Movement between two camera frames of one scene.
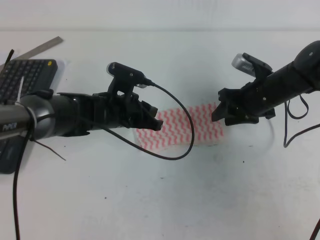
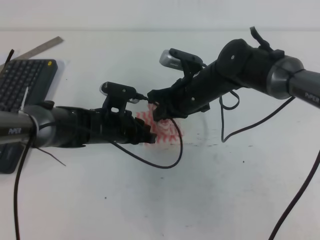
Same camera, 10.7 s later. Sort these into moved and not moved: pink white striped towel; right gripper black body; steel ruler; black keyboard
Moved: right gripper black body; pink white striped towel
Not moved: steel ruler; black keyboard
